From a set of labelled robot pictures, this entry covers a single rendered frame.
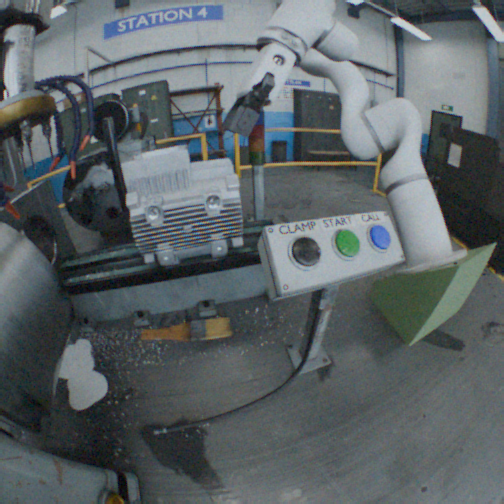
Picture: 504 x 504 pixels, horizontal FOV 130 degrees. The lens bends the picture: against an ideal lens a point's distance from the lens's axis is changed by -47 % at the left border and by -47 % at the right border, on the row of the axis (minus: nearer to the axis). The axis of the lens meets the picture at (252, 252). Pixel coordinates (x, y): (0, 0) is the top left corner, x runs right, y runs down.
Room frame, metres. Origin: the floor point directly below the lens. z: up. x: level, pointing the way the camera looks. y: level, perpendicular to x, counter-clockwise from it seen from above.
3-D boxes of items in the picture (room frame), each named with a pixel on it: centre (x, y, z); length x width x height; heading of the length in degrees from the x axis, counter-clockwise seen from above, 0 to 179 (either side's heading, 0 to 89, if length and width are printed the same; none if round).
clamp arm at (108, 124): (0.51, 0.33, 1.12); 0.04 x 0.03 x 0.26; 103
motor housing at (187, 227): (0.42, 0.13, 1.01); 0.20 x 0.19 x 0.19; 104
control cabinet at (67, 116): (3.34, 2.50, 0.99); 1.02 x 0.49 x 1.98; 103
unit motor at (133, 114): (0.98, 0.54, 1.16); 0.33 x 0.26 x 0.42; 13
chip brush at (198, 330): (0.27, 0.15, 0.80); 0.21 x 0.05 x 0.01; 99
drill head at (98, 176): (0.68, 0.50, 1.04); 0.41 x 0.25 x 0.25; 13
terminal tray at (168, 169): (0.41, 0.17, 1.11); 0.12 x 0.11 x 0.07; 104
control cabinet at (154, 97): (3.56, 1.53, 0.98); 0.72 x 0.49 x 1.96; 103
